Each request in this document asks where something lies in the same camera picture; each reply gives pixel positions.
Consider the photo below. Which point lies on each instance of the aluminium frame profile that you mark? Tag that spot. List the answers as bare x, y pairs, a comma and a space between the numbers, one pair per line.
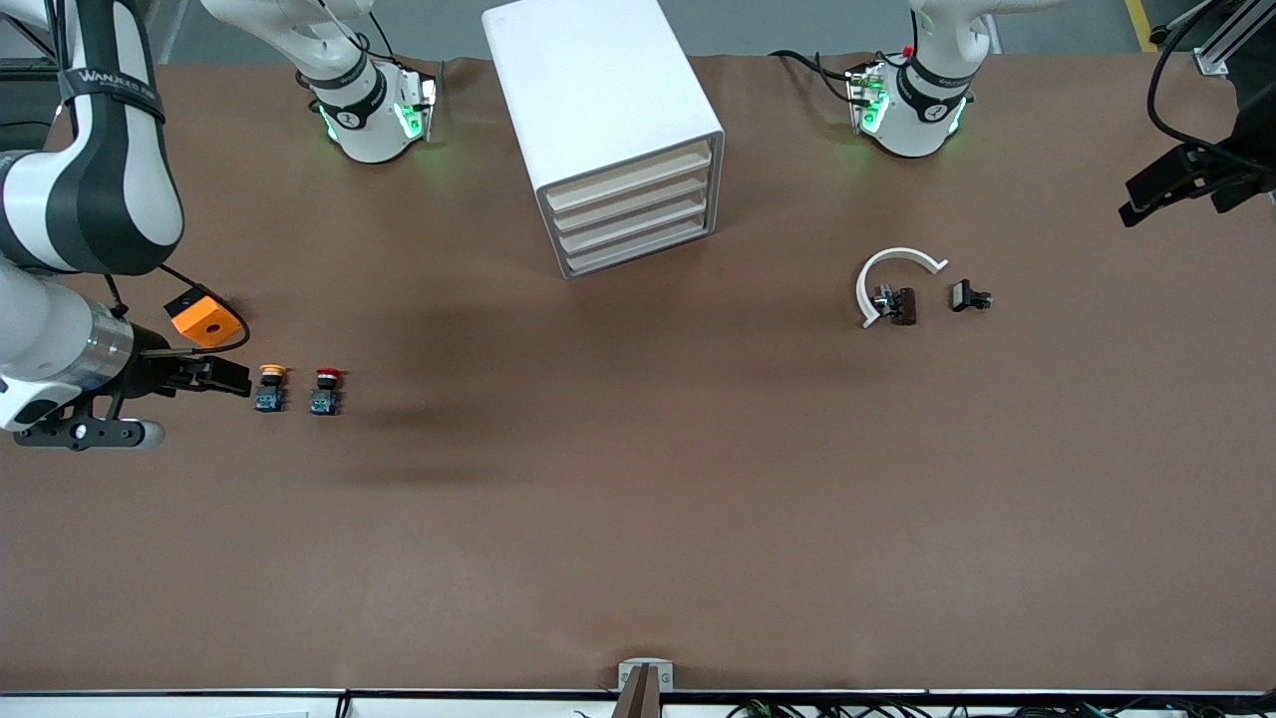
1221, 50
30, 45

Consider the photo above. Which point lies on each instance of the cream drawer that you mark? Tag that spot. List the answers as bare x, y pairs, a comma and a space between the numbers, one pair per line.
636, 245
632, 223
628, 179
630, 201

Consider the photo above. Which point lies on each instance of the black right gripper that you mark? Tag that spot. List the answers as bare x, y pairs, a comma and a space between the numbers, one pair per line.
158, 373

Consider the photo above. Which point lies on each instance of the white table edge rail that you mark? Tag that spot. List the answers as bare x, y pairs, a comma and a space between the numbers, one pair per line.
199, 706

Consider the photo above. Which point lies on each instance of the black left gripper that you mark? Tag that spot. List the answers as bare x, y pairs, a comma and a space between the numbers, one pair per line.
1234, 176

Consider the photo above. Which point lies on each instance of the white curved bracket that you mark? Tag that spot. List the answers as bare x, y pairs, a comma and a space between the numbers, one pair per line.
861, 291

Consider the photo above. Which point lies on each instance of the small dark cylindrical capacitor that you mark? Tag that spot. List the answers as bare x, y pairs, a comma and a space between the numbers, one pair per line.
904, 305

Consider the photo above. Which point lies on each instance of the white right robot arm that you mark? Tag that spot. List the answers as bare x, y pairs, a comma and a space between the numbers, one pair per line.
90, 199

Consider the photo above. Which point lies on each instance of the red push button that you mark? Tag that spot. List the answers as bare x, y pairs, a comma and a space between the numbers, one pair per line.
324, 403

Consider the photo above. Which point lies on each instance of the black caster stand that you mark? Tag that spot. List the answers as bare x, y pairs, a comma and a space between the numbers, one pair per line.
1159, 35

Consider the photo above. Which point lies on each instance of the brown camera post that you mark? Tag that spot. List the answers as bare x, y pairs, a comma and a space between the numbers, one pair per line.
638, 698

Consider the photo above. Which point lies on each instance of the grey mount bracket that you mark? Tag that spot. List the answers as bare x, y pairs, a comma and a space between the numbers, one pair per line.
666, 678

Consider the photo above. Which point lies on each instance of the white drawer cabinet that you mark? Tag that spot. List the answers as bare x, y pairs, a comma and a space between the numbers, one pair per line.
598, 90

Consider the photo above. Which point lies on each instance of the orange block with hole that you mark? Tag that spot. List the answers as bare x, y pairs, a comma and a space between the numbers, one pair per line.
209, 324

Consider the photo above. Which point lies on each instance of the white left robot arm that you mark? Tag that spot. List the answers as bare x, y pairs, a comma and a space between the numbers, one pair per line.
912, 120

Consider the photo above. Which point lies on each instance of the yellow push button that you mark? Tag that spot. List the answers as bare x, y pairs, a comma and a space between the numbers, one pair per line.
269, 401

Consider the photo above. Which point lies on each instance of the small black clip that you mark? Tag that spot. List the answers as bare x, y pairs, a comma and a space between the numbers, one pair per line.
962, 295

